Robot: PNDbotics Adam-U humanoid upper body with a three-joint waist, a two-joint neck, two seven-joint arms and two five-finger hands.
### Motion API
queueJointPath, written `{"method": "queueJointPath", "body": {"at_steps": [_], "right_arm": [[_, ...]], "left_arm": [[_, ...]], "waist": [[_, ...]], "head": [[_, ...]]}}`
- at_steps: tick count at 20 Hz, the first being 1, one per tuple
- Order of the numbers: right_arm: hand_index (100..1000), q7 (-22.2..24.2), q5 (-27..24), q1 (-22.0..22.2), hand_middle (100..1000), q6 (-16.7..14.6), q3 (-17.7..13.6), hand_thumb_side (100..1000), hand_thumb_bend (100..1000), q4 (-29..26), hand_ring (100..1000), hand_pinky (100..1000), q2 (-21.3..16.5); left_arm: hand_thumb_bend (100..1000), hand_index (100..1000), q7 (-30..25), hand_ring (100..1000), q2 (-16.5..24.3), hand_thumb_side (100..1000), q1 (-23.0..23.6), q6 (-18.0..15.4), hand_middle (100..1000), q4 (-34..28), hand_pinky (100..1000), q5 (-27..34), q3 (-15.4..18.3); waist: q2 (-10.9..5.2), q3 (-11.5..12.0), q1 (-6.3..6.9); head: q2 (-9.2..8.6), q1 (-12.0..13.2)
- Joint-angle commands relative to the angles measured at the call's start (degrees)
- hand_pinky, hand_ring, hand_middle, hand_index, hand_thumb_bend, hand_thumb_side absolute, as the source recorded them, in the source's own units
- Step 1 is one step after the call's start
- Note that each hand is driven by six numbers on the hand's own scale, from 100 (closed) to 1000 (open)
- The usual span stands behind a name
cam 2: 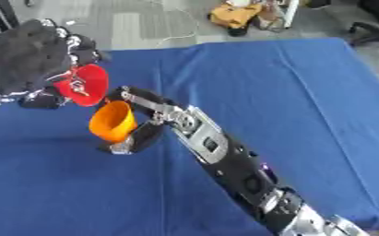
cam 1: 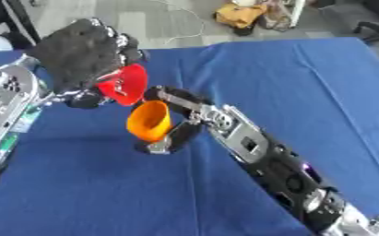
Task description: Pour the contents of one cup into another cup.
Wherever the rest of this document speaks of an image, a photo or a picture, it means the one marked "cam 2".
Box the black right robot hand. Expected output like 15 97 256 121
95 85 180 155

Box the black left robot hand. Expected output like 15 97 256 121
0 18 104 110

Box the orange plastic cup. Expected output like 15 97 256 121
87 100 139 144

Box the red plastic cup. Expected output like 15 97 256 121
52 63 112 108

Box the white table leg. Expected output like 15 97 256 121
282 0 302 30

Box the black office chair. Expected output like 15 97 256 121
347 0 379 73

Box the white cable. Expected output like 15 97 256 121
151 0 202 49

